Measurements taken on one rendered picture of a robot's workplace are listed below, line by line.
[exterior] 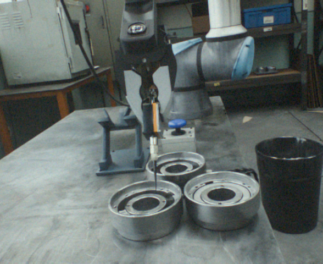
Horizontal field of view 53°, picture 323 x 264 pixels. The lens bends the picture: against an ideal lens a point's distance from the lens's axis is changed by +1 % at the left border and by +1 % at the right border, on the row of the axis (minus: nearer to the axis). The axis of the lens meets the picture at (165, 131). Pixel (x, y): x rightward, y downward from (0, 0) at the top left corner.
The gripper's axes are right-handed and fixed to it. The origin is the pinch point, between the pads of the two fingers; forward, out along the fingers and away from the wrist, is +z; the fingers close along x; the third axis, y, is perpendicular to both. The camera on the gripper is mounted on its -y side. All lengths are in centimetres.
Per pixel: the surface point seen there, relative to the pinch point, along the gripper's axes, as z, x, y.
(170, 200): 10.2, -2.3, -9.7
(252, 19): -16, -77, 346
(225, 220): 11.1, -9.6, -14.2
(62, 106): 30, 93, 179
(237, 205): 9.3, -11.3, -13.9
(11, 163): 13.2, 39.1, 19.9
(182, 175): 9.3, -4.0, -3.6
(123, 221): 9.9, 3.4, -14.9
